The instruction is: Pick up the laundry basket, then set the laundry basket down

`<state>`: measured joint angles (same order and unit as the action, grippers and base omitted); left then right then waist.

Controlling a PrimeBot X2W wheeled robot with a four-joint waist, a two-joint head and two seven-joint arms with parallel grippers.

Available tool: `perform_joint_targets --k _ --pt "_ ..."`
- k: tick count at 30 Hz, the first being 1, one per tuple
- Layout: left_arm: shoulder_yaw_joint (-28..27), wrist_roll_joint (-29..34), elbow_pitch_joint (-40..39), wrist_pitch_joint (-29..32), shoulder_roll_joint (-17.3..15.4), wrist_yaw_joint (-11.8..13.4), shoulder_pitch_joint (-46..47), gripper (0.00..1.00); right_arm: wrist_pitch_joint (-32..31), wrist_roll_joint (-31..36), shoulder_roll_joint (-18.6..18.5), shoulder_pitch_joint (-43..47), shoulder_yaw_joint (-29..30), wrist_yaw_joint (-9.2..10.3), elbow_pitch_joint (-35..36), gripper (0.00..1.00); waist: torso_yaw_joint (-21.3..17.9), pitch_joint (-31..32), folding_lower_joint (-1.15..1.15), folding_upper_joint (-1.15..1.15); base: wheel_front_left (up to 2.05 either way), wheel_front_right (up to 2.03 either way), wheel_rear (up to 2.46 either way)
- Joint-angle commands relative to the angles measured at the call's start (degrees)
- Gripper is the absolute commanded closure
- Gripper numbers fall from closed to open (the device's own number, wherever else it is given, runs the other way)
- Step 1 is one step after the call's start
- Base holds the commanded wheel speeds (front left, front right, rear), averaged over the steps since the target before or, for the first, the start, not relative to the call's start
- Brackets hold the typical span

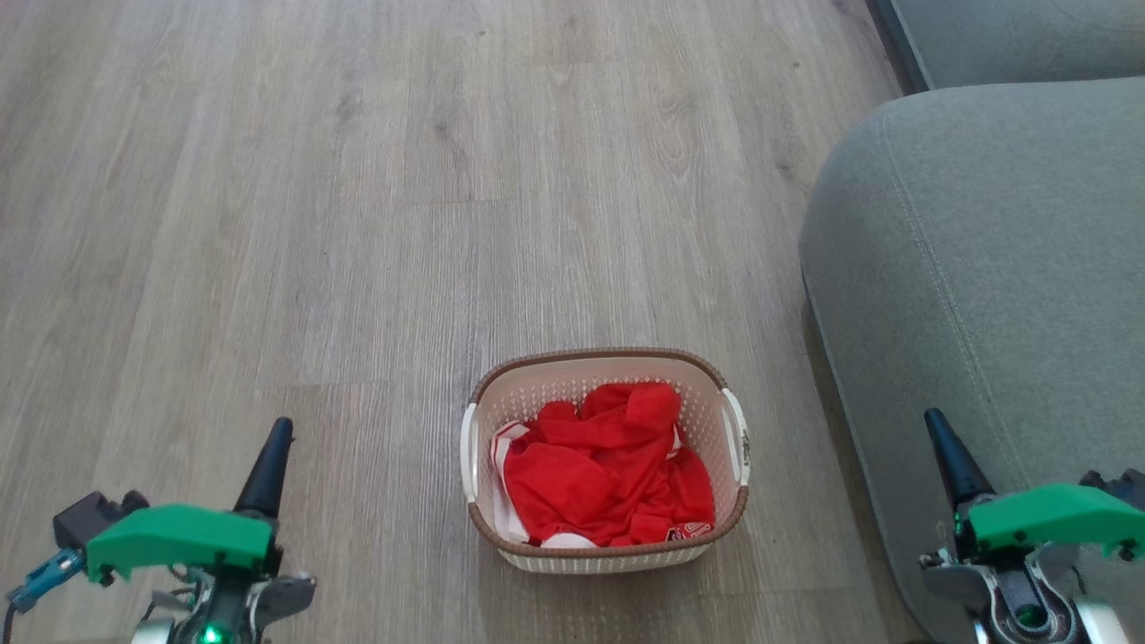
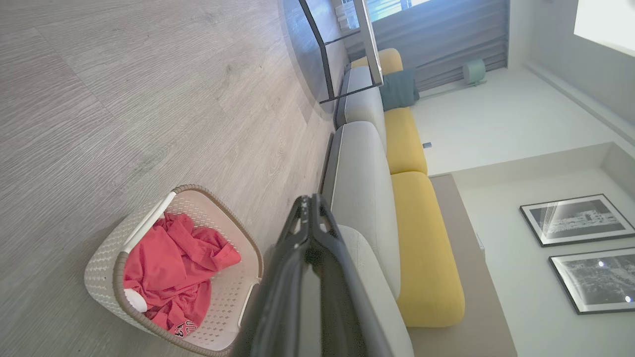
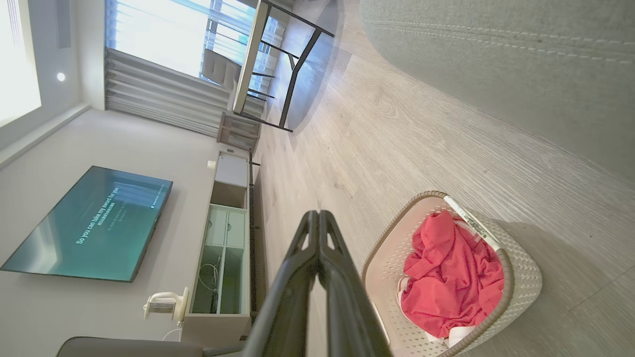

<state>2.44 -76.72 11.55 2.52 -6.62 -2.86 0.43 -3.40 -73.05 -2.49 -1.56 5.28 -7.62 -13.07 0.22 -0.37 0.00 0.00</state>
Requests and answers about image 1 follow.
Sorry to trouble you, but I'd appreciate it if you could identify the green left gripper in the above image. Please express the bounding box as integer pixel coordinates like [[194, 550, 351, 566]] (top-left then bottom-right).
[[86, 416, 318, 644]]

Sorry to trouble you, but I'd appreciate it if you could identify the blue-tipped left gripper cable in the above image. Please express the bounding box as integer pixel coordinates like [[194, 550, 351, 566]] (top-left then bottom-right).
[[4, 547, 88, 644]]

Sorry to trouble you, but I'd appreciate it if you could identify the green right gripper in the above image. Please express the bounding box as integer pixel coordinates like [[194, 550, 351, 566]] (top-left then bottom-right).
[[920, 408, 1145, 644]]

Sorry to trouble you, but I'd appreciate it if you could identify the grey fabric sofa seat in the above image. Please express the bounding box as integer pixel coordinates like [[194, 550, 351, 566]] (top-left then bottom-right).
[[872, 0, 1145, 92]]

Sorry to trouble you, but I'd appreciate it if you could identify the red and white garment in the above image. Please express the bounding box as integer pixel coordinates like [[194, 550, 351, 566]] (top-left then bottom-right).
[[489, 382, 717, 549]]

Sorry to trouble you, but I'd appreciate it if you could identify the white plastic laundry basket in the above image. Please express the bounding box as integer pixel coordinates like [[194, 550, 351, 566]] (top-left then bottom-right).
[[460, 347, 751, 574]]

